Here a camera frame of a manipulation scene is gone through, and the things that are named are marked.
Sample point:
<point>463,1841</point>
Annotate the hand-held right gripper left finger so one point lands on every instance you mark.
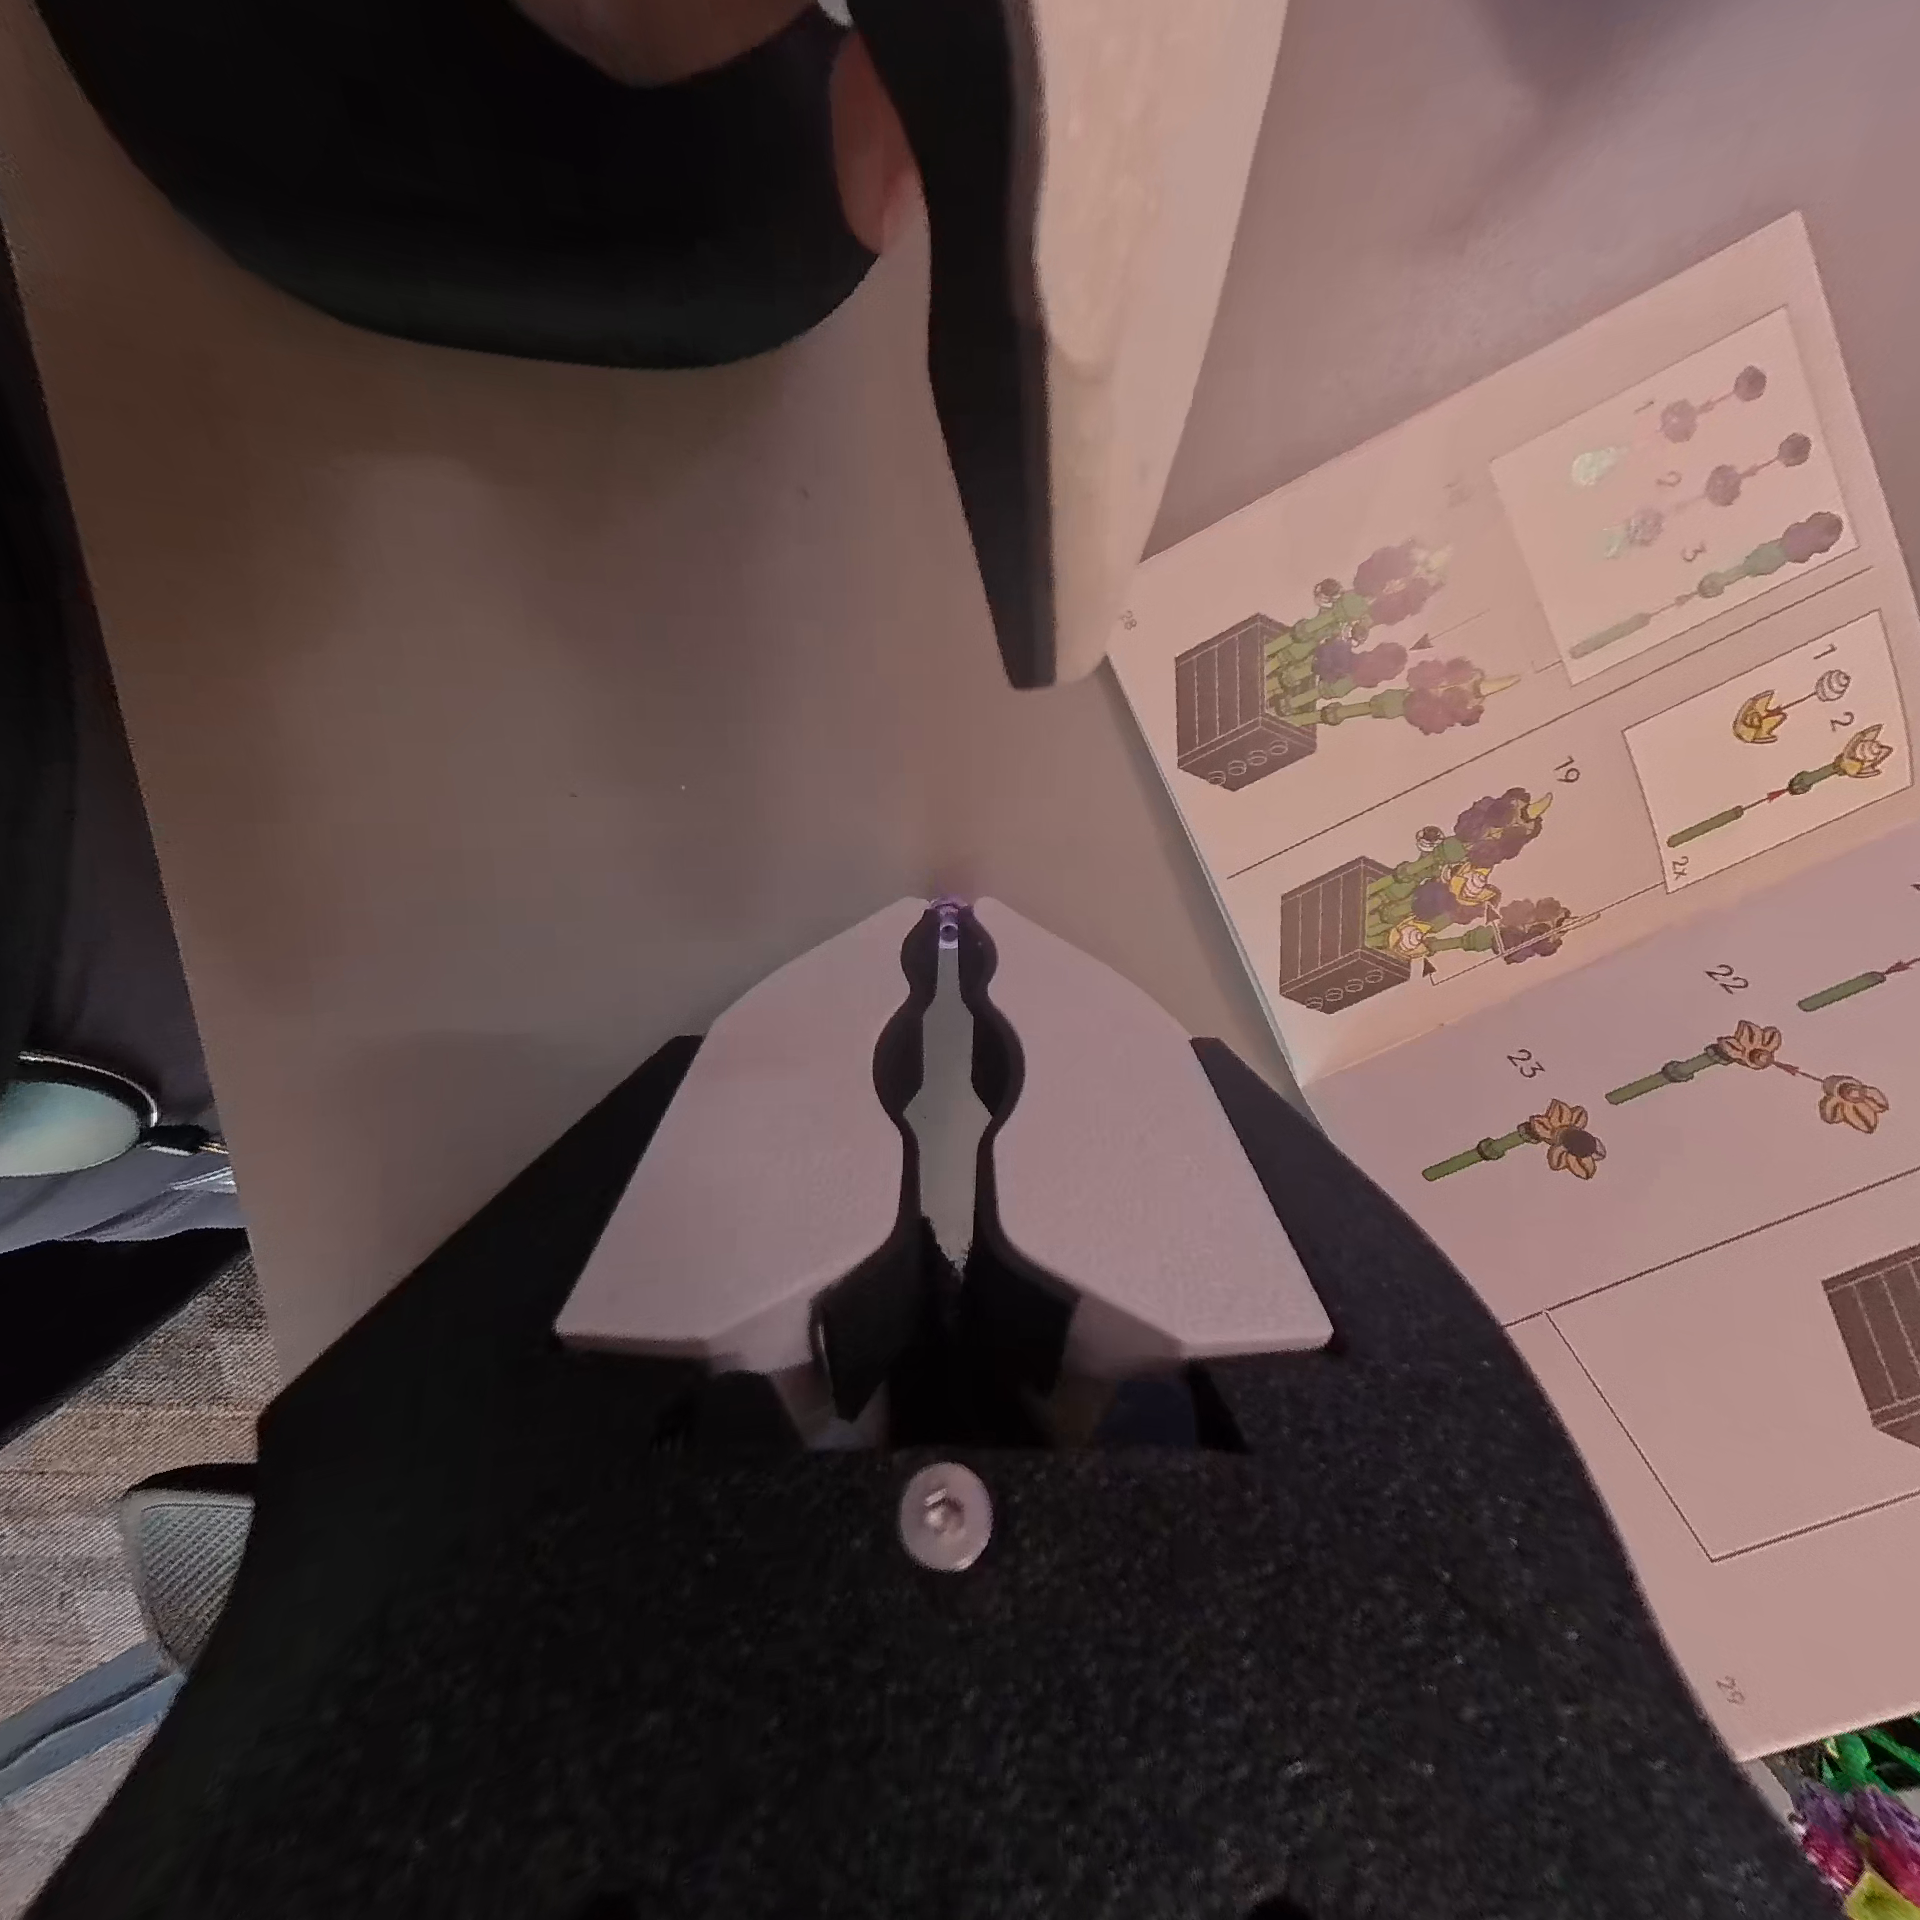
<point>736,1201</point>

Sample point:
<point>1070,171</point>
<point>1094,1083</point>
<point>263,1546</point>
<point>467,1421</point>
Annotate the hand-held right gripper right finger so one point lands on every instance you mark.
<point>1156,1187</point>

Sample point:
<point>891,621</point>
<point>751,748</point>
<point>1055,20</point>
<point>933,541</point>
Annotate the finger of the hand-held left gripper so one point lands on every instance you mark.
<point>1125,242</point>

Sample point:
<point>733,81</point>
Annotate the grey desk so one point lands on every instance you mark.
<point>510,691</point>

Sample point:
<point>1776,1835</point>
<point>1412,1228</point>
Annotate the person's left hand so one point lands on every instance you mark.
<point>876,153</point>

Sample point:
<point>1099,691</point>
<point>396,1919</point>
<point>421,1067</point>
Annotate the instruction booklet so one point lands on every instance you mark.
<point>1563,901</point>

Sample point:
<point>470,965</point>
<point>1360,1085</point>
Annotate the office chair base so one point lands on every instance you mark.
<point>188,1562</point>

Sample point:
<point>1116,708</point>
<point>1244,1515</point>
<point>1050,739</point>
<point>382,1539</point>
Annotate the pale oval dark-rimmed object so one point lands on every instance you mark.
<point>67,1117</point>

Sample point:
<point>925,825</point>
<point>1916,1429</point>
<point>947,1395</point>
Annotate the black wrist rest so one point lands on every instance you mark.
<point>452,182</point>

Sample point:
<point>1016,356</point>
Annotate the person's dark pants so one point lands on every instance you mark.
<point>60,750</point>

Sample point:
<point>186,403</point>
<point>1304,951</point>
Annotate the LEGO flower bouquet in pot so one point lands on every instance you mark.
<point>1868,1817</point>

